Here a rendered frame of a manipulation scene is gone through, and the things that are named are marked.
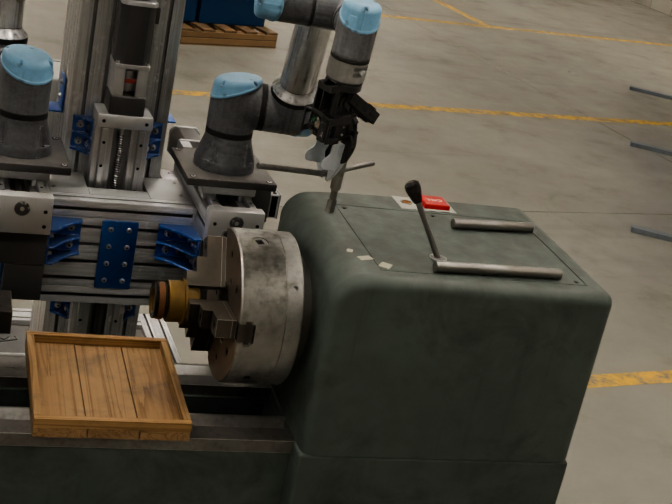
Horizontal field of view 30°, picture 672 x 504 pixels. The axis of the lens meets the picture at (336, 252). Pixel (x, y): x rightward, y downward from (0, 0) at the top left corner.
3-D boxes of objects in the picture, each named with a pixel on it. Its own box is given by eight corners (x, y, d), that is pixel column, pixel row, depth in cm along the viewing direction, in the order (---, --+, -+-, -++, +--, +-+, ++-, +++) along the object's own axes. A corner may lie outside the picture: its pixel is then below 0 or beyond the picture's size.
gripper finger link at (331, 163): (309, 183, 243) (318, 139, 239) (330, 179, 247) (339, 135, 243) (320, 190, 242) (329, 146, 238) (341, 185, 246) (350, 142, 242)
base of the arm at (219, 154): (187, 152, 314) (193, 114, 311) (245, 157, 320) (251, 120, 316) (199, 173, 301) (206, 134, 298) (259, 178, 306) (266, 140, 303)
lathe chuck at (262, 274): (238, 321, 278) (267, 201, 262) (262, 416, 253) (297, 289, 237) (198, 319, 275) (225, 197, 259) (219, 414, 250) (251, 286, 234)
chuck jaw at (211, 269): (234, 292, 258) (236, 235, 261) (240, 288, 254) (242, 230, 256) (181, 288, 255) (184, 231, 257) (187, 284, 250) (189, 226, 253)
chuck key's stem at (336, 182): (329, 208, 255) (341, 157, 250) (336, 213, 254) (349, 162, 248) (321, 210, 253) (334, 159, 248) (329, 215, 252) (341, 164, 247)
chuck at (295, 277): (253, 322, 279) (284, 202, 263) (279, 416, 254) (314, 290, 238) (238, 321, 278) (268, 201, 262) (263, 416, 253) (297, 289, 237)
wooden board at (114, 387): (164, 354, 276) (166, 338, 275) (189, 441, 244) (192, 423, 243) (24, 347, 267) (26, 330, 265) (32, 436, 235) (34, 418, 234)
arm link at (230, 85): (204, 116, 311) (213, 64, 306) (257, 124, 314) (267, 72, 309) (206, 131, 300) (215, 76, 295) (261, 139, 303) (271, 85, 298)
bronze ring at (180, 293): (197, 272, 255) (152, 268, 252) (204, 291, 247) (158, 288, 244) (190, 313, 259) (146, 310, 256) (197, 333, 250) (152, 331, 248)
